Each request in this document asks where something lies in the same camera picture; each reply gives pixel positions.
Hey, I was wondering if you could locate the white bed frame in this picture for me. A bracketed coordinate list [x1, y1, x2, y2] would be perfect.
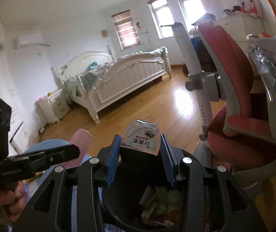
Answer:
[55, 47, 172, 124]

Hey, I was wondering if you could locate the white dresser cabinet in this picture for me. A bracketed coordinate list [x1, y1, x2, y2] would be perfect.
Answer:
[214, 14, 265, 53]

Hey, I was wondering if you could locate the white wardrobe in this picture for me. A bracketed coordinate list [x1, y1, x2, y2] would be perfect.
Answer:
[0, 22, 31, 155]

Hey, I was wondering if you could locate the white air conditioner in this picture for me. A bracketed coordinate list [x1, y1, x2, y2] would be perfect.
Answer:
[13, 32, 44, 49]

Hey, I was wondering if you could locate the clear eye drop bottle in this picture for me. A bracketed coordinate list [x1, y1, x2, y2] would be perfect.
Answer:
[121, 119, 161, 156]

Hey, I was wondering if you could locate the red desk chair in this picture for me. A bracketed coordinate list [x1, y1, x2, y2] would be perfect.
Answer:
[172, 23, 276, 197]

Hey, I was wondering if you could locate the white nightstand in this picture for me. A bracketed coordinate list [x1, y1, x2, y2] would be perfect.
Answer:
[35, 89, 71, 124]

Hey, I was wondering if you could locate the person's left hand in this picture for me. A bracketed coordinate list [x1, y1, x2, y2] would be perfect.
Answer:
[0, 181, 27, 225]

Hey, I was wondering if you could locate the striped window blind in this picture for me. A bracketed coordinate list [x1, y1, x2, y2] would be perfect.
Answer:
[111, 10, 141, 50]

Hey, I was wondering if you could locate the framed girls picture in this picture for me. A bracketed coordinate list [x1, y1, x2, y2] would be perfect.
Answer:
[237, 0, 263, 19]

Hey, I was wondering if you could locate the dark armchair with clothes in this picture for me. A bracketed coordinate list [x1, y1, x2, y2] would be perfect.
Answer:
[188, 13, 217, 72]

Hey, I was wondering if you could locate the black trash bin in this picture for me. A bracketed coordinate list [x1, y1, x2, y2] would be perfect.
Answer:
[99, 147, 216, 232]

